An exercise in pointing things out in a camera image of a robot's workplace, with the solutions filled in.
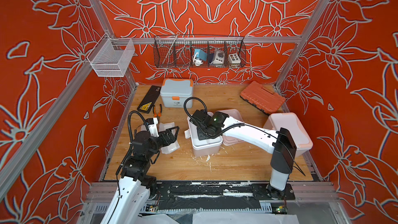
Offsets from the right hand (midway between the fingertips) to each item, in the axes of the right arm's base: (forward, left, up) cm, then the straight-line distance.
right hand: (199, 136), depth 79 cm
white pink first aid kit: (+8, -49, +3) cm, 49 cm away
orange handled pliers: (+21, +27, -10) cm, 36 cm away
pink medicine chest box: (-6, -6, +1) cm, 9 cm away
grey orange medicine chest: (+30, +16, +2) cm, 34 cm away
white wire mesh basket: (+35, +54, +21) cm, 68 cm away
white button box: (+45, -21, +17) cm, 52 cm away
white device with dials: (+43, -11, +20) cm, 48 cm away
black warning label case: (+31, +37, -9) cm, 49 cm away
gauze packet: (+11, +23, -11) cm, 28 cm away
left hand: (0, +13, +7) cm, 14 cm away
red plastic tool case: (+32, -42, -6) cm, 54 cm away
